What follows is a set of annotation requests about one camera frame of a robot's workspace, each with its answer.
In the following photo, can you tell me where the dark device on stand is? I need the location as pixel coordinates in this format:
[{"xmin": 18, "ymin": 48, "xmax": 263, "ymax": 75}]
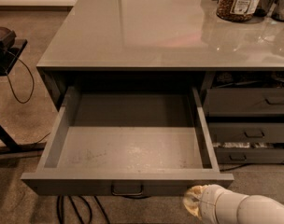
[{"xmin": 0, "ymin": 27, "xmax": 16, "ymax": 60}]

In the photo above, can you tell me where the grey right middle drawer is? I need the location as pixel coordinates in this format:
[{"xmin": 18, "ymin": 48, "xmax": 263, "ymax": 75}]
[{"xmin": 208, "ymin": 122, "xmax": 284, "ymax": 143}]

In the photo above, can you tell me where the black cable from stand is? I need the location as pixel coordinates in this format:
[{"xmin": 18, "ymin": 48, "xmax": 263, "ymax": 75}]
[{"xmin": 1, "ymin": 49, "xmax": 36, "ymax": 105}]

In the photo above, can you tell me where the long black floor cable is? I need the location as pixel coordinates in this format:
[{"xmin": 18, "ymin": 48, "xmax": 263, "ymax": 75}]
[{"xmin": 220, "ymin": 162, "xmax": 252, "ymax": 172}]

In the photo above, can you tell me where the clear jar of nuts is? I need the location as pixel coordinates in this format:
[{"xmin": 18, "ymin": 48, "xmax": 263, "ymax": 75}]
[{"xmin": 216, "ymin": 0, "xmax": 260, "ymax": 22}]

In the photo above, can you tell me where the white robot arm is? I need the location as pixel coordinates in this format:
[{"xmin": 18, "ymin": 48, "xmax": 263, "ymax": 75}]
[{"xmin": 183, "ymin": 185, "xmax": 284, "ymax": 224}]

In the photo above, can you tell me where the grey cabinet with glossy top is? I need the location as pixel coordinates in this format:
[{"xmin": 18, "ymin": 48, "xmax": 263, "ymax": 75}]
[{"xmin": 36, "ymin": 0, "xmax": 284, "ymax": 166}]

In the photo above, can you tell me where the black side stand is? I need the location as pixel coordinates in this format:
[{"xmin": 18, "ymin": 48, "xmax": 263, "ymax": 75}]
[{"xmin": 0, "ymin": 39, "xmax": 51, "ymax": 153}]

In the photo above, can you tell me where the black cable bundle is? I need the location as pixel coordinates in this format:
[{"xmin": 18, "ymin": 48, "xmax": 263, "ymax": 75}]
[{"xmin": 56, "ymin": 195, "xmax": 111, "ymax": 224}]

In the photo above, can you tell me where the grey right bottom drawer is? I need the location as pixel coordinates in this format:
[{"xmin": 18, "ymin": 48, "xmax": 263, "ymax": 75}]
[{"xmin": 215, "ymin": 147, "xmax": 284, "ymax": 164}]

